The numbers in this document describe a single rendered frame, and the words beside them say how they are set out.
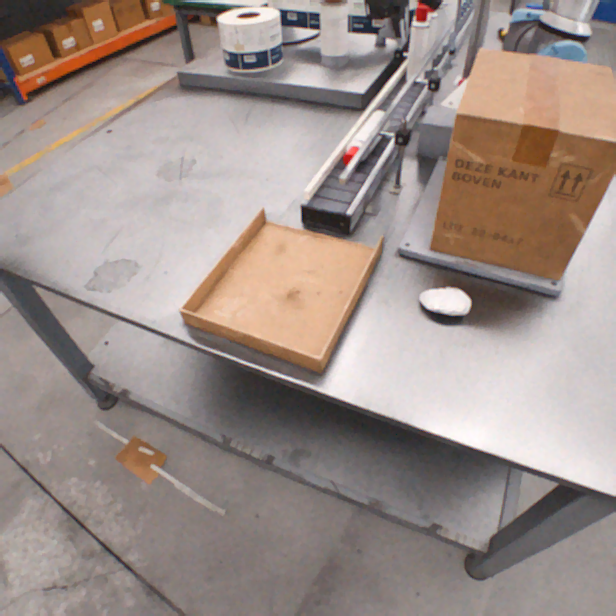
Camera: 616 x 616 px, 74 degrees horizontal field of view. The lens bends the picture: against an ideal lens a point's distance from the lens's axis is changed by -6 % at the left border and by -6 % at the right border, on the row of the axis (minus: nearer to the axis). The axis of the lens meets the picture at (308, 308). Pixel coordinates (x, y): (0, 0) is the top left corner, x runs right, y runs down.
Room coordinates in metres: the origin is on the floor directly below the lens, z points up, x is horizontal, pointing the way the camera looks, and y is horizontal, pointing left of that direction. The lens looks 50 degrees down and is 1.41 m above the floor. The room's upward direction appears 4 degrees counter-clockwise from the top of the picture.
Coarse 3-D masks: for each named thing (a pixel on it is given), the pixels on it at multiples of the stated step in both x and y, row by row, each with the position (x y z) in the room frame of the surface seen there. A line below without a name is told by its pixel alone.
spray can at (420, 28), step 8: (416, 8) 1.31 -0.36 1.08; (424, 8) 1.29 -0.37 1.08; (416, 16) 1.30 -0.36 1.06; (424, 16) 1.29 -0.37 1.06; (416, 24) 1.29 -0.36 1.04; (424, 24) 1.28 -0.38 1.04; (416, 32) 1.28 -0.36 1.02; (424, 32) 1.28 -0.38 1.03; (416, 40) 1.28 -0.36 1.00; (424, 40) 1.28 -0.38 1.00; (416, 48) 1.28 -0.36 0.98; (424, 48) 1.28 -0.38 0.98; (408, 56) 1.31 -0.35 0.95; (416, 56) 1.28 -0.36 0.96; (424, 56) 1.28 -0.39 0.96; (408, 64) 1.30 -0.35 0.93; (416, 64) 1.28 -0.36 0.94; (408, 72) 1.30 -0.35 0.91
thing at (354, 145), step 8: (376, 112) 1.00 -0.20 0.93; (384, 112) 1.00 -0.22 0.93; (368, 120) 0.97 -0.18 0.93; (376, 120) 0.96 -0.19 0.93; (368, 128) 0.92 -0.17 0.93; (384, 128) 0.96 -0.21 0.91; (360, 136) 0.89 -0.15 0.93; (352, 144) 0.87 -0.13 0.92; (360, 144) 0.86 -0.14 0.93; (352, 152) 0.84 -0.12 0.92; (368, 152) 0.86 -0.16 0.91; (344, 160) 0.84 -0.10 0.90
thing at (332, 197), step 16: (464, 16) 1.96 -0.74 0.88; (448, 48) 1.58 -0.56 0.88; (432, 64) 1.44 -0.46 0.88; (400, 80) 1.31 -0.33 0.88; (416, 96) 1.20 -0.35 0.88; (400, 112) 1.10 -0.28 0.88; (384, 144) 0.94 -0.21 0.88; (368, 160) 0.87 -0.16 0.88; (336, 176) 0.81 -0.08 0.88; (352, 176) 0.81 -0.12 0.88; (368, 176) 0.81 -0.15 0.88; (320, 192) 0.76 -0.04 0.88; (336, 192) 0.76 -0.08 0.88; (352, 192) 0.75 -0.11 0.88; (320, 208) 0.70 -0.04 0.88; (336, 208) 0.70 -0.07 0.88
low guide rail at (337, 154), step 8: (400, 72) 1.29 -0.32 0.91; (392, 80) 1.23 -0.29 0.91; (384, 88) 1.18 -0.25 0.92; (392, 88) 1.22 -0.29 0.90; (384, 96) 1.15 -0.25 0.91; (376, 104) 1.09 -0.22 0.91; (368, 112) 1.04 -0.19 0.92; (360, 120) 1.00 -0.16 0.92; (352, 128) 0.96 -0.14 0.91; (360, 128) 0.98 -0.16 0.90; (352, 136) 0.93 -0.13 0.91; (344, 144) 0.89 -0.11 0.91; (336, 152) 0.85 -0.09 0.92; (344, 152) 0.88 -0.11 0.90; (328, 160) 0.82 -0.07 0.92; (336, 160) 0.84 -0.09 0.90; (328, 168) 0.80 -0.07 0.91; (320, 176) 0.77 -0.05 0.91; (312, 184) 0.74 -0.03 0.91; (320, 184) 0.76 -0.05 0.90; (304, 192) 0.72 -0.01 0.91; (312, 192) 0.73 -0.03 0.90
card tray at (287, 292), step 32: (256, 224) 0.71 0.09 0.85; (224, 256) 0.60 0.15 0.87; (256, 256) 0.63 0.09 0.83; (288, 256) 0.62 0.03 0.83; (320, 256) 0.61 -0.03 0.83; (352, 256) 0.61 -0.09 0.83; (224, 288) 0.55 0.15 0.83; (256, 288) 0.54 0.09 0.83; (288, 288) 0.54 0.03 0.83; (320, 288) 0.53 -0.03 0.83; (352, 288) 0.52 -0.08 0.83; (192, 320) 0.47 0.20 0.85; (224, 320) 0.47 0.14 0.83; (256, 320) 0.47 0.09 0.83; (288, 320) 0.46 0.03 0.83; (320, 320) 0.46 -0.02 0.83; (288, 352) 0.38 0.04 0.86; (320, 352) 0.39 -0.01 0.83
